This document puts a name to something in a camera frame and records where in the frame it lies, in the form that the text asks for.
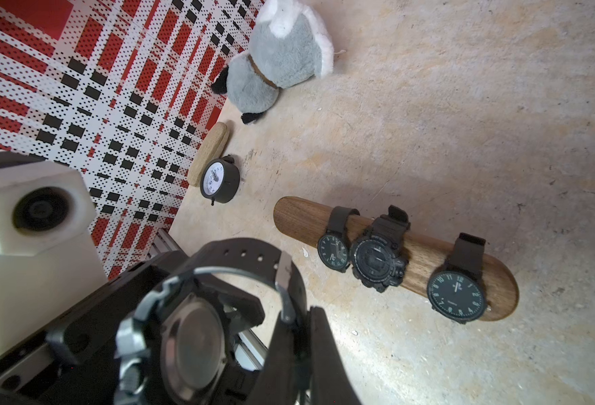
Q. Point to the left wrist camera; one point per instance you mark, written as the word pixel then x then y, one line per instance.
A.
pixel 48 260

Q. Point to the black round face watch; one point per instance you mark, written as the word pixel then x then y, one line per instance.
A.
pixel 456 290

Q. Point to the black round alarm clock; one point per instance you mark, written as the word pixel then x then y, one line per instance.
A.
pixel 220 180

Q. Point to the black rugged sport watch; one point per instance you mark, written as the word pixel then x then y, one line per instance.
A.
pixel 377 257

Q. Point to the grey plush toy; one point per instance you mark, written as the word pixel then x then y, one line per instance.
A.
pixel 288 46

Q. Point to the oval wooden tray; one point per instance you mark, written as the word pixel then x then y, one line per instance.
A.
pixel 210 149

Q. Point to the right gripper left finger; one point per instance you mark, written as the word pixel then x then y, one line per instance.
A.
pixel 283 376

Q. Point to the wooden watch stand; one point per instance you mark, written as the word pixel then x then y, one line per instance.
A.
pixel 306 221

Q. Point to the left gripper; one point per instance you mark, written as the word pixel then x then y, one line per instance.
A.
pixel 71 360

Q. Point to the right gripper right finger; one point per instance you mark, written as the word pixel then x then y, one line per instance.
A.
pixel 329 382

